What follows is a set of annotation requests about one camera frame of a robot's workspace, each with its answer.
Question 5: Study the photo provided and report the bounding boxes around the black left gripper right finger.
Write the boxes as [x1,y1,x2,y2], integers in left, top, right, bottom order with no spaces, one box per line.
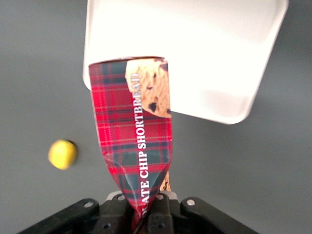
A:
[145,191,178,234]

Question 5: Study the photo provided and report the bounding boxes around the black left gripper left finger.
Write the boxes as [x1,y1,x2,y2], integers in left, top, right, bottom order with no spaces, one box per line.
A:
[99,191,134,234]

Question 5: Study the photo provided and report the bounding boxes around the red tartan cookie box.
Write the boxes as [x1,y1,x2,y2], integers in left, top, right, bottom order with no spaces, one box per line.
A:
[88,56,174,229]

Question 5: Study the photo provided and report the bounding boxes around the cream plastic tray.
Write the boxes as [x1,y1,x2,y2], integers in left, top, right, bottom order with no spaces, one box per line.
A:
[82,0,290,125]

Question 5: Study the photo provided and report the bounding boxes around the yellow lemon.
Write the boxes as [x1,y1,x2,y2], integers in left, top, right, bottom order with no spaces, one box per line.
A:
[48,139,78,171]

